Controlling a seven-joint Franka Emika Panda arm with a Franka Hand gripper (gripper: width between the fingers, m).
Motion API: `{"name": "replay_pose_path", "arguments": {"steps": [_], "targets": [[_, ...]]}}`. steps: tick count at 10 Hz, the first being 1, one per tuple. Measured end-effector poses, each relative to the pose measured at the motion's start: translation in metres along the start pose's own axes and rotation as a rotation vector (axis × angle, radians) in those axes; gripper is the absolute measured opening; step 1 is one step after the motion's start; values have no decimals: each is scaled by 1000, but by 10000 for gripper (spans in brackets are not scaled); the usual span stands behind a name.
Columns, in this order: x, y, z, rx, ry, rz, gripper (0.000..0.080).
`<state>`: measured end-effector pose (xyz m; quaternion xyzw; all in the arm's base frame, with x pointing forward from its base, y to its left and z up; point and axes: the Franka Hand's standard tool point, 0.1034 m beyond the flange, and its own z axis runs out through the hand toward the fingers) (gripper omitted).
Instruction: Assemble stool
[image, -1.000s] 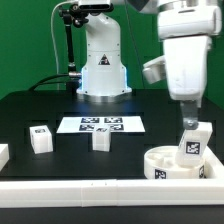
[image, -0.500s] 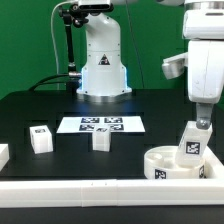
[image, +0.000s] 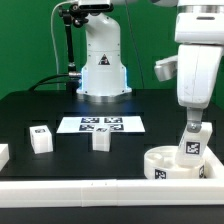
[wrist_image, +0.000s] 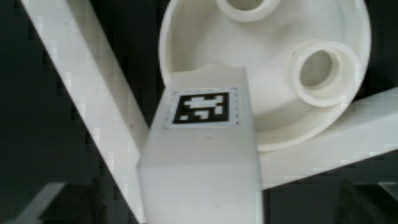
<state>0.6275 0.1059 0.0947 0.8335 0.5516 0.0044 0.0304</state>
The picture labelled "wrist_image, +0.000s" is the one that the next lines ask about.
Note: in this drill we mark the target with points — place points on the white U-shaped fence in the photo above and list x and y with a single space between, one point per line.
360 137

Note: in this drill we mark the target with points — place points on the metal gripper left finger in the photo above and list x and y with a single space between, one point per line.
67 204

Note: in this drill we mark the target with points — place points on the white stool leg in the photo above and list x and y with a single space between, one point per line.
200 164

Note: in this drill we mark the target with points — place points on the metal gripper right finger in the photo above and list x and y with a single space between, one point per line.
367 203

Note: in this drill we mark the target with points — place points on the white round stool seat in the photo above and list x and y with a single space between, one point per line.
298 41

